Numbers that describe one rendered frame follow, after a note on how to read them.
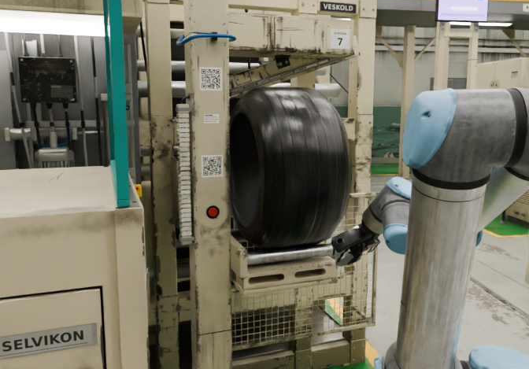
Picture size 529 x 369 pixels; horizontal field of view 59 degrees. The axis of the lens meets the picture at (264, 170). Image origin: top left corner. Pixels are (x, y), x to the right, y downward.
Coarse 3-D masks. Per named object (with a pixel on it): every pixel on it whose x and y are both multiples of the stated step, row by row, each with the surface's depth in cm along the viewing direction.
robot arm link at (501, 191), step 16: (528, 96) 64; (528, 112) 63; (528, 128) 63; (528, 144) 64; (528, 160) 66; (496, 176) 81; (512, 176) 77; (528, 176) 72; (496, 192) 84; (512, 192) 82; (496, 208) 90; (480, 224) 100; (480, 240) 116
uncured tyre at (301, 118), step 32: (256, 96) 159; (288, 96) 157; (320, 96) 161; (256, 128) 152; (288, 128) 146; (320, 128) 150; (256, 160) 201; (288, 160) 144; (320, 160) 147; (256, 192) 199; (288, 192) 145; (320, 192) 148; (256, 224) 157; (288, 224) 150; (320, 224) 155
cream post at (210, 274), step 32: (192, 0) 148; (224, 0) 151; (192, 32) 149; (224, 32) 152; (192, 64) 151; (224, 64) 154; (192, 96) 152; (224, 96) 155; (192, 128) 154; (224, 128) 157; (192, 160) 156; (224, 160) 158; (192, 192) 159; (224, 192) 160; (192, 224) 162; (224, 224) 161; (192, 256) 165; (224, 256) 163; (192, 288) 168; (224, 288) 164; (192, 320) 171; (224, 320) 166; (192, 352) 175; (224, 352) 168
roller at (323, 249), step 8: (288, 248) 164; (296, 248) 165; (304, 248) 165; (312, 248) 166; (320, 248) 167; (328, 248) 168; (248, 256) 158; (256, 256) 159; (264, 256) 160; (272, 256) 160; (280, 256) 161; (288, 256) 162; (296, 256) 164; (304, 256) 165; (312, 256) 166; (248, 264) 159
